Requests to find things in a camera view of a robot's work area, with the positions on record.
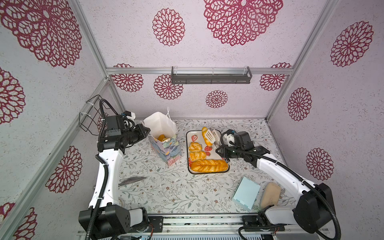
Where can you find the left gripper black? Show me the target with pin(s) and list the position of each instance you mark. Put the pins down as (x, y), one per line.
(140, 129)

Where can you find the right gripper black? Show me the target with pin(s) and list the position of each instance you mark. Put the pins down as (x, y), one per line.
(223, 150)

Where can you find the metal tongs with white tips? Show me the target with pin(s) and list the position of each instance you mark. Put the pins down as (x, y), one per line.
(215, 138)

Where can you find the croissant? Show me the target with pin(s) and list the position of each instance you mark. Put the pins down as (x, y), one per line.
(162, 138)

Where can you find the bread roll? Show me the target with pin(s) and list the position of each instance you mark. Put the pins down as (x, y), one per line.
(206, 138)

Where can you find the knotted bread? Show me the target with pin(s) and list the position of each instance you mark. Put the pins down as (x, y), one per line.
(195, 147)

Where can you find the floral paper bag white interior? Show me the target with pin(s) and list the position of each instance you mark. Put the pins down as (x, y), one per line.
(162, 124)

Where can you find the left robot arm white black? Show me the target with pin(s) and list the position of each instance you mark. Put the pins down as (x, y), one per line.
(105, 218)

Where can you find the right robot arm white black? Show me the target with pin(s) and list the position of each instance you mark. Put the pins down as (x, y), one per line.
(315, 205)

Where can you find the long braided bread loaf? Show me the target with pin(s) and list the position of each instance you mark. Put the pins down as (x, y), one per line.
(209, 166)

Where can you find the flaky pastry bread left front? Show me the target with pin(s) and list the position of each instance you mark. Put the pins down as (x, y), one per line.
(195, 156)

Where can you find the white tray with black rim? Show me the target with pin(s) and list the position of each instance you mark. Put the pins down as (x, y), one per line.
(196, 136)

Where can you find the mint green box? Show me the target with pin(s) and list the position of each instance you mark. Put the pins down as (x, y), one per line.
(246, 194)

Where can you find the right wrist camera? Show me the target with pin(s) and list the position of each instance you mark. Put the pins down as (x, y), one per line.
(229, 138)

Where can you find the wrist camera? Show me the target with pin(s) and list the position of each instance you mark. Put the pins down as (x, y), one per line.
(118, 124)
(229, 138)

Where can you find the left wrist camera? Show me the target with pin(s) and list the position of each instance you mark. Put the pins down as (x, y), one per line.
(118, 124)

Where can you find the black wire wall rack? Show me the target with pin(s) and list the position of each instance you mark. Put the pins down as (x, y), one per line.
(90, 120)

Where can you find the black wall shelf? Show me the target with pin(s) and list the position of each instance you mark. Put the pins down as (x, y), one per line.
(210, 77)

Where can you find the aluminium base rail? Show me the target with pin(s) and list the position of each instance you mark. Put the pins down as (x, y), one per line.
(213, 227)

